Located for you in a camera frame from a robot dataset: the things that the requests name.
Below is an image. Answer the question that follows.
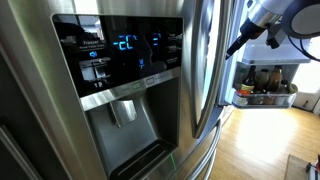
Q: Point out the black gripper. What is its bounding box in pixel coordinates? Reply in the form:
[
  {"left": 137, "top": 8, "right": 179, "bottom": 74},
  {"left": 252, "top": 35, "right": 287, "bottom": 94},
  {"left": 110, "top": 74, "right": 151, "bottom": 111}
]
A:
[{"left": 225, "top": 17, "right": 268, "bottom": 61}]

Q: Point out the dark bottle yellow label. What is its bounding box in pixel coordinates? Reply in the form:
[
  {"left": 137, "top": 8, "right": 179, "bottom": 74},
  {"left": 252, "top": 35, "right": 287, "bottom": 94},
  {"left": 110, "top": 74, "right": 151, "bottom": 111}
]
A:
[{"left": 240, "top": 65, "right": 257, "bottom": 94}]

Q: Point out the brown sauce bottle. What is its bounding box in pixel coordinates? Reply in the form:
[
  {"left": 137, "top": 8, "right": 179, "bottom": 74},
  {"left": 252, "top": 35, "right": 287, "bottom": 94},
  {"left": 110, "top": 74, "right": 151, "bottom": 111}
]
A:
[{"left": 266, "top": 65, "right": 284, "bottom": 95}]

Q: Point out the clear door shelf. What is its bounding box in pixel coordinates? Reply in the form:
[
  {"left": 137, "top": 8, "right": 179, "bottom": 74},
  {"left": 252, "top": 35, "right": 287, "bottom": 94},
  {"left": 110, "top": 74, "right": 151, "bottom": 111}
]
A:
[{"left": 232, "top": 91, "right": 297, "bottom": 109}]

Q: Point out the small dark capped bottle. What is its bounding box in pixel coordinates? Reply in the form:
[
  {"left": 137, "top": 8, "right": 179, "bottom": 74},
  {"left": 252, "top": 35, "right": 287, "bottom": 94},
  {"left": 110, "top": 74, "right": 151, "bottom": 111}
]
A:
[{"left": 278, "top": 79, "right": 290, "bottom": 96}]

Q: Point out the stainless steel fridge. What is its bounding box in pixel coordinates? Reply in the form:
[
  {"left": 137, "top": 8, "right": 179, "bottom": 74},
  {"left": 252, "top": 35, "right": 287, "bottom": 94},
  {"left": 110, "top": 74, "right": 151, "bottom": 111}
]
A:
[{"left": 0, "top": 0, "right": 241, "bottom": 180}]

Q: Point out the jar with red lid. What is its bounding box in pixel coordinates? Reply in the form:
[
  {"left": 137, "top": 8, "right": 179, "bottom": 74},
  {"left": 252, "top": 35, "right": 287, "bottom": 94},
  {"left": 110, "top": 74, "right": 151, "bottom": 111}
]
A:
[{"left": 234, "top": 89, "right": 250, "bottom": 107}]

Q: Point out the small round jar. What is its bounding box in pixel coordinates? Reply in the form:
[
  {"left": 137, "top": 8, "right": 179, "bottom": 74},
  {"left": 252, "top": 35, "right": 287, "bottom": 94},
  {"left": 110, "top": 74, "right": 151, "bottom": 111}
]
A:
[{"left": 287, "top": 83, "right": 299, "bottom": 95}]

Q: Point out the black dispenser control panel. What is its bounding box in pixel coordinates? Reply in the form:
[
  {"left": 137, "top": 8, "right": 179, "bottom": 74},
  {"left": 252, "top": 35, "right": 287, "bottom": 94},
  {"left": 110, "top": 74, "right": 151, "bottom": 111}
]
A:
[{"left": 51, "top": 13, "right": 185, "bottom": 99}]

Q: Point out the steel dispenser lever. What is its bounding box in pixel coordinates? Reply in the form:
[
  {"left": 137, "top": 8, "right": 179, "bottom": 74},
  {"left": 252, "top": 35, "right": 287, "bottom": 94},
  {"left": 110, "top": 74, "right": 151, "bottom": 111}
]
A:
[{"left": 109, "top": 99, "right": 138, "bottom": 129}]

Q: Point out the brown cardboard box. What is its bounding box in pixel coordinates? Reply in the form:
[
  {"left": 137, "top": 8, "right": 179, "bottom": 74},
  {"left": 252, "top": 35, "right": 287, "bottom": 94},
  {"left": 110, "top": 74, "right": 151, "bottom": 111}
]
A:
[{"left": 284, "top": 154, "right": 313, "bottom": 180}]

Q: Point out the dispenser drip tray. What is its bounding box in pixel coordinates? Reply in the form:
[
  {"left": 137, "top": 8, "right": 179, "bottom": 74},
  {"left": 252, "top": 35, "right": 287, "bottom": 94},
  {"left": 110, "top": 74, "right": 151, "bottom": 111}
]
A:
[{"left": 109, "top": 139, "right": 178, "bottom": 180}]

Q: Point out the red and white object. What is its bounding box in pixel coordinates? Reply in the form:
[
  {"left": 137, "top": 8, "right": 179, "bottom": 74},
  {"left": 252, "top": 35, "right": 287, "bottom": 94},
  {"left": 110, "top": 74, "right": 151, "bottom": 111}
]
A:
[{"left": 305, "top": 161, "right": 320, "bottom": 180}]

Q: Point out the steel fridge door handle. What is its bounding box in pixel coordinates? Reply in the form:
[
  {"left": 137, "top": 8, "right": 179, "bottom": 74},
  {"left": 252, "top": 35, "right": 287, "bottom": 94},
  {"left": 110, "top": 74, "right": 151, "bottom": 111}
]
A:
[{"left": 190, "top": 0, "right": 235, "bottom": 140}]

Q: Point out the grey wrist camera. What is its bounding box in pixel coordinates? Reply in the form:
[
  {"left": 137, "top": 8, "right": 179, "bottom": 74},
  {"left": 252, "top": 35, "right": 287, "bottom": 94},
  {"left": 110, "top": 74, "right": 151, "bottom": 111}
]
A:
[{"left": 265, "top": 22, "right": 288, "bottom": 50}]

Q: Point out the steel fridge drawer handle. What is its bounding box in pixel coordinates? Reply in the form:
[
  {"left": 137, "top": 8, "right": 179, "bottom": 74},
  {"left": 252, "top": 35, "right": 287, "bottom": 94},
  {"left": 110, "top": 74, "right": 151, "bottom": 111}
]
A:
[{"left": 184, "top": 119, "right": 223, "bottom": 180}]

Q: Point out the grey cabinet handle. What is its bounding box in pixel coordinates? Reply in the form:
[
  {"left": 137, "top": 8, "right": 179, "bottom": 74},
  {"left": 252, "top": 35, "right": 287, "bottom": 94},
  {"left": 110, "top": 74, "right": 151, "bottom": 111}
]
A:
[{"left": 0, "top": 124, "right": 43, "bottom": 180}]

